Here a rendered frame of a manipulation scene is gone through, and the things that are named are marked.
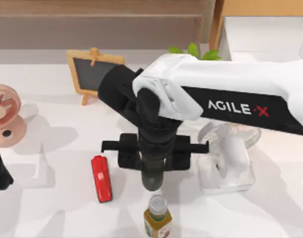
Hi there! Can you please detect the red stapler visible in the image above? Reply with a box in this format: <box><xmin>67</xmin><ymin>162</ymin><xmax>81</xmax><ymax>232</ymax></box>
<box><xmin>90</xmin><ymin>154</ymin><xmax>114</xmax><ymax>204</ymax></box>

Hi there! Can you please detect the wooden framed blackboard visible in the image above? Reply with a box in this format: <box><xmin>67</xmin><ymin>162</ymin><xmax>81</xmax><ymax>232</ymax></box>
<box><xmin>66</xmin><ymin>47</ymin><xmax>125</xmax><ymax>107</ymax></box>

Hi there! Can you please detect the yellow bottle with grey cap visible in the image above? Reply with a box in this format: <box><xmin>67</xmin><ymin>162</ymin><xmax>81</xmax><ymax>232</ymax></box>
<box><xmin>143</xmin><ymin>194</ymin><xmax>173</xmax><ymax>238</ymax></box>

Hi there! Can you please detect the green potted plant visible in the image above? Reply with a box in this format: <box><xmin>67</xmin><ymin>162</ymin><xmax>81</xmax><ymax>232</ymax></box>
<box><xmin>168</xmin><ymin>42</ymin><xmax>222</xmax><ymax>61</ymax></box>

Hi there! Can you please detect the wooden shelf unit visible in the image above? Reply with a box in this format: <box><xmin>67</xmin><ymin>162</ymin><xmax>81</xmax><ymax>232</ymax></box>
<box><xmin>0</xmin><ymin>0</ymin><xmax>216</xmax><ymax>50</ymax></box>

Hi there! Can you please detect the pale wooden cabinet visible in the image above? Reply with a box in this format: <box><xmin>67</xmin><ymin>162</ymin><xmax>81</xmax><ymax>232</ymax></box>
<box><xmin>209</xmin><ymin>0</ymin><xmax>303</xmax><ymax>62</ymax></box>

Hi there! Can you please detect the grey rounded camera box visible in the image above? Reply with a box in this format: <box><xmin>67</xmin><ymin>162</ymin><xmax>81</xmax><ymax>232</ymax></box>
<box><xmin>140</xmin><ymin>158</ymin><xmax>166</xmax><ymax>192</ymax></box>

